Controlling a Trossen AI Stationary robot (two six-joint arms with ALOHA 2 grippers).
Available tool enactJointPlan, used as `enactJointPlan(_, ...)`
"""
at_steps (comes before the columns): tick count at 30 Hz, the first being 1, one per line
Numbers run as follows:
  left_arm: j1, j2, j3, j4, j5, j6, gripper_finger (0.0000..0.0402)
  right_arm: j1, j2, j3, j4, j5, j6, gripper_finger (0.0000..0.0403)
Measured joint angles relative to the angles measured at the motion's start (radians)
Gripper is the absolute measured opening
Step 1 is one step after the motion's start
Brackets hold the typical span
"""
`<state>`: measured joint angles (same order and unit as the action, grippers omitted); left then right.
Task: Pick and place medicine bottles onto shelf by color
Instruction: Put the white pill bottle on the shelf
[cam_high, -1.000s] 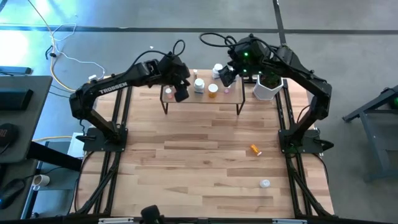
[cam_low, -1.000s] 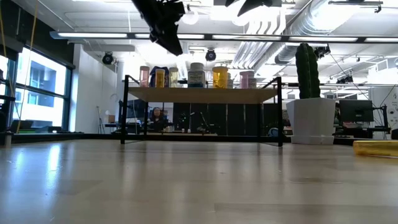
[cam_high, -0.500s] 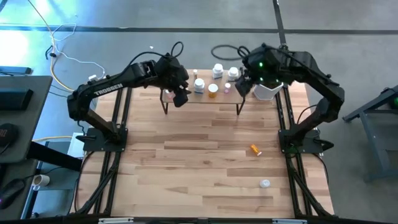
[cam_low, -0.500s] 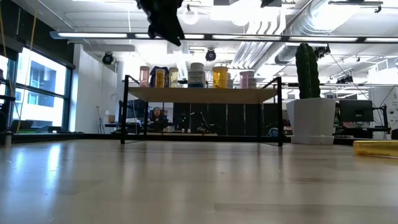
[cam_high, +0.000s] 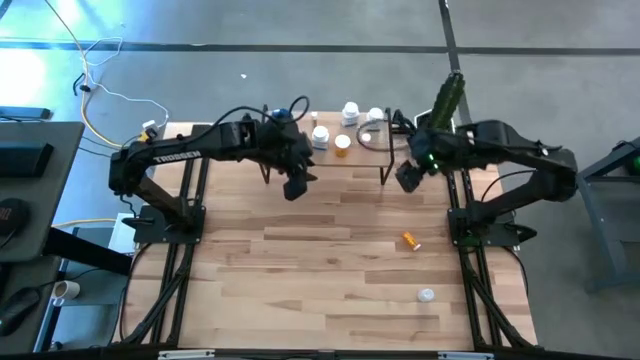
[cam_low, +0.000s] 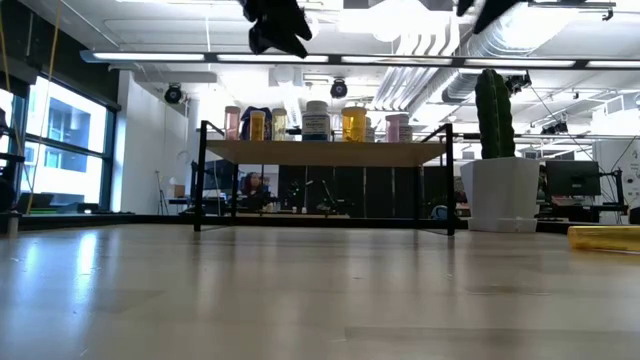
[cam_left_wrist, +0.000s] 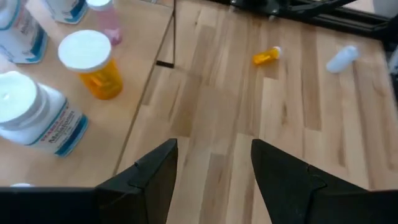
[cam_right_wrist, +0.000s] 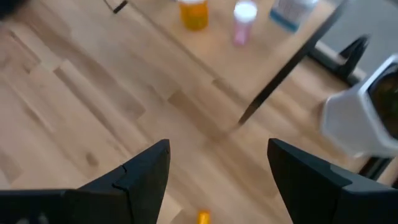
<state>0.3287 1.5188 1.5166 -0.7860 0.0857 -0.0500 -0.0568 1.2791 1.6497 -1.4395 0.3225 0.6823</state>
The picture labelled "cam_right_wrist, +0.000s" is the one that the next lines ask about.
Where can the white bottle blue label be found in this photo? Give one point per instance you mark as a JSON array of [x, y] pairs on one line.
[[292, 12]]

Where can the large amber pill bottle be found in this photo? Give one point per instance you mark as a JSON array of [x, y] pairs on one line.
[[194, 15]]

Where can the wooden shelf black legs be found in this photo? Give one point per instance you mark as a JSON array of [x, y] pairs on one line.
[[248, 62]]

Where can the black frame bracket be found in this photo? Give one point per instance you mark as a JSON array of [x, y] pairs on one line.
[[354, 59]]

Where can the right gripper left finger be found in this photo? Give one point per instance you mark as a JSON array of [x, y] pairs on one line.
[[130, 196]]

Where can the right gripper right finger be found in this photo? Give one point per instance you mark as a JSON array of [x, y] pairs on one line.
[[317, 196]]

